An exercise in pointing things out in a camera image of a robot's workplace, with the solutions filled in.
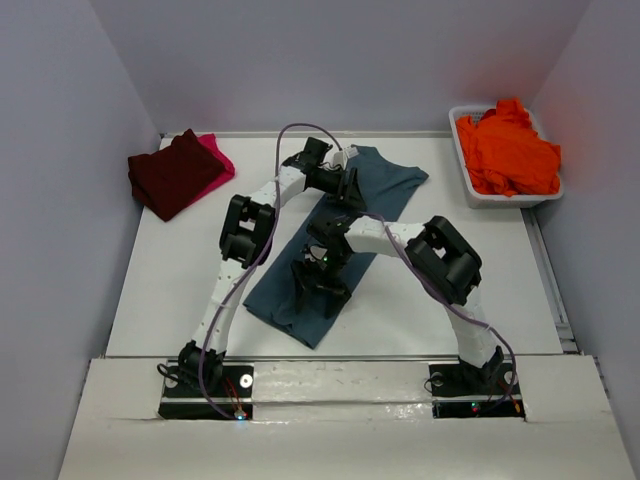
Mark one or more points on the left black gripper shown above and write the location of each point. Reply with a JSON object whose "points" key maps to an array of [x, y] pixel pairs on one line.
{"points": [[348, 195]]}

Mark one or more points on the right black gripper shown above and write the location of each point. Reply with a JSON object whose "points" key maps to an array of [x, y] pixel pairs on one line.
{"points": [[338, 294]]}

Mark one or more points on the teal blue t shirt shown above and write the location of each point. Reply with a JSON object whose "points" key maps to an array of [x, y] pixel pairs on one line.
{"points": [[387, 189]]}

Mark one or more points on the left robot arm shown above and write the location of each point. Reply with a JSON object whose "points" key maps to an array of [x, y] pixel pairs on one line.
{"points": [[245, 242]]}

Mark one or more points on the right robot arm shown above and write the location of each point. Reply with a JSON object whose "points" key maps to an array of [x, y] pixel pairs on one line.
{"points": [[444, 263]]}

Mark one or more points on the white plastic basket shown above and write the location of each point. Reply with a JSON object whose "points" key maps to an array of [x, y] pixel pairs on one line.
{"points": [[474, 199]]}

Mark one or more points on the pink folded t shirt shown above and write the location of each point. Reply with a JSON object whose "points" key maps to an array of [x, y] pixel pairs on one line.
{"points": [[227, 168]]}

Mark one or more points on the orange t shirt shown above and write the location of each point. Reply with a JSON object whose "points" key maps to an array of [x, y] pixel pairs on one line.
{"points": [[504, 154]]}

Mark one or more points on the dark red folded t shirt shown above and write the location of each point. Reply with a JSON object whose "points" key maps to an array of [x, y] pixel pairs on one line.
{"points": [[167, 180]]}

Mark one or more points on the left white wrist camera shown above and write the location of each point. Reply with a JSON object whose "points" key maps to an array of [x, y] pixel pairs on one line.
{"points": [[341, 158]]}

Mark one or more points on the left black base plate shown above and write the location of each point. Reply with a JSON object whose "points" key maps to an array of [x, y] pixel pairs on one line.
{"points": [[231, 398]]}

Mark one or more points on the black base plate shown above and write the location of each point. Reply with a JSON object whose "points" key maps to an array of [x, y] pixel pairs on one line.
{"points": [[231, 398], [455, 398]]}

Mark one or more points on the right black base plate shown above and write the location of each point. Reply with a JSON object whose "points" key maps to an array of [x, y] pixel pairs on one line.
{"points": [[455, 398]]}

